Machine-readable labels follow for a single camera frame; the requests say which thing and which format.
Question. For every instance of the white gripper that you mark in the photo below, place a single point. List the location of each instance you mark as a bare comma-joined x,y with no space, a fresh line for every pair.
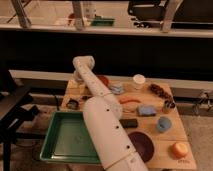
77,77

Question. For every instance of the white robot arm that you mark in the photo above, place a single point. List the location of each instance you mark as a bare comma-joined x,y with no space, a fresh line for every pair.
102,113

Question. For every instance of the dark brown stick object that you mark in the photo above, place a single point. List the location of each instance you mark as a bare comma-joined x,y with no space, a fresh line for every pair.
85,97

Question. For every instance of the blue grey cloth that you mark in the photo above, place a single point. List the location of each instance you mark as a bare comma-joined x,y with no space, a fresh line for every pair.
116,89

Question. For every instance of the orange carrot toy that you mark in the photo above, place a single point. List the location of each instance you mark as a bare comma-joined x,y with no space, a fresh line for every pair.
128,100

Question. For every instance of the green box on shelf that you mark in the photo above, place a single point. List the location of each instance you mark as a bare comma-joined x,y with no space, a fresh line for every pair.
102,22

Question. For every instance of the white paper cup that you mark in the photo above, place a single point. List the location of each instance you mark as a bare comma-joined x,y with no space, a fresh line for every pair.
138,81

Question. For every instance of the green plastic tray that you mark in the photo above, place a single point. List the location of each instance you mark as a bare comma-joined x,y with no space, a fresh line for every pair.
67,140

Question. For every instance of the black rectangular block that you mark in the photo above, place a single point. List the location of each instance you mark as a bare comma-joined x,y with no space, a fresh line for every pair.
129,123

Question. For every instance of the light blue sponge block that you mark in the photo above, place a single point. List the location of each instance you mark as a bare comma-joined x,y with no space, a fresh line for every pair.
146,111

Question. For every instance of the dark brown grape bunch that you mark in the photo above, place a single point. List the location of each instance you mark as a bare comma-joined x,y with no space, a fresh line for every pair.
159,91

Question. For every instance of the dark maroon plate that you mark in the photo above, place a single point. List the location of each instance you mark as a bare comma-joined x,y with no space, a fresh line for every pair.
143,144

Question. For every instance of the small metal tin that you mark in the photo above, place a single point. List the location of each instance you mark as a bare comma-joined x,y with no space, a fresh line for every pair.
168,106

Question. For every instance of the orange fruit toy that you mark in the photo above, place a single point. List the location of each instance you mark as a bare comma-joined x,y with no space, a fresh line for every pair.
179,149

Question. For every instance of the dark metal ring object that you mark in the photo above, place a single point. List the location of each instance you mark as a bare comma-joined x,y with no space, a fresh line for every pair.
72,104

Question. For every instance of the black chair frame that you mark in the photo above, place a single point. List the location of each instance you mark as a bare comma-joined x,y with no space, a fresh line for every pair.
12,115

